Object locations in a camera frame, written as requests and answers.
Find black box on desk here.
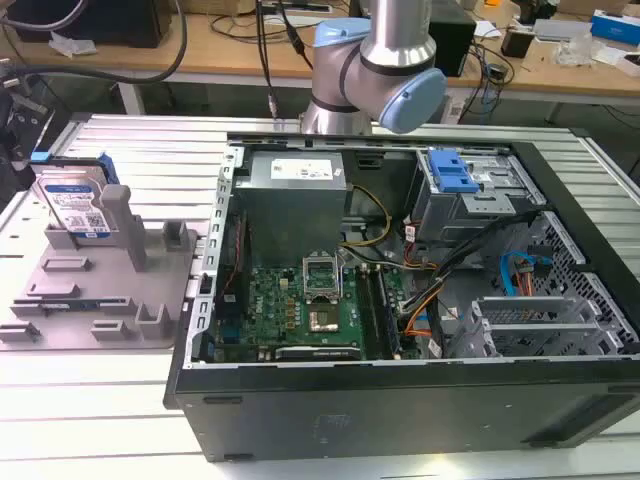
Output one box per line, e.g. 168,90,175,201
13,0,166,50

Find black computer tower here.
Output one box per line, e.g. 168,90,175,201
428,8,477,78

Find silver drive cage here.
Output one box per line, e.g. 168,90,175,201
409,147,547,246

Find thick grey hanging cable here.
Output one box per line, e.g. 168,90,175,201
0,0,188,84

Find black sleeved cable bundle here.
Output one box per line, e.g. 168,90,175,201
402,208,544,314

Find blue SATA wire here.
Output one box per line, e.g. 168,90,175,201
499,249,552,300

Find blue white cardboard box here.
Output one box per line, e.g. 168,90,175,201
590,8,640,45

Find locking lever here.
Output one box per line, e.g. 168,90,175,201
336,248,348,304

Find green motherboard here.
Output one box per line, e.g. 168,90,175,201
212,259,421,362

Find blue drive bay latch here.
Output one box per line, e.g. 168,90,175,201
428,148,481,196

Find yellow black power wire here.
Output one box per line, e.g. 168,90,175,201
339,183,393,248

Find wooden desk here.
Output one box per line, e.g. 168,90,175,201
0,0,640,116

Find hard disk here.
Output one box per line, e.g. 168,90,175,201
29,151,119,240

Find orange wire bundle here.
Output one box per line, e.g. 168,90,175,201
403,307,432,340

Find grey power supply unit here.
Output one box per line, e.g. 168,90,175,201
234,150,354,261

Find small black box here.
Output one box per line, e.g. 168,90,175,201
501,28,534,58

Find brown square chipset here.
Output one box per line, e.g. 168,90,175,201
308,309,341,335

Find black equipment at edge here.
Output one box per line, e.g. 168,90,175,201
0,74,56,201

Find silver disk bay cage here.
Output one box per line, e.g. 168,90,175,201
447,295,626,359

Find thin black hanging cable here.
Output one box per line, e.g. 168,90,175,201
255,0,279,121

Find grey parts rack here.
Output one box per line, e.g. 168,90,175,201
0,184,199,352

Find black open PC case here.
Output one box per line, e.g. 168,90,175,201
163,130,640,464

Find RAM stick on rack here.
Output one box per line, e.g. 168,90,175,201
13,296,132,313

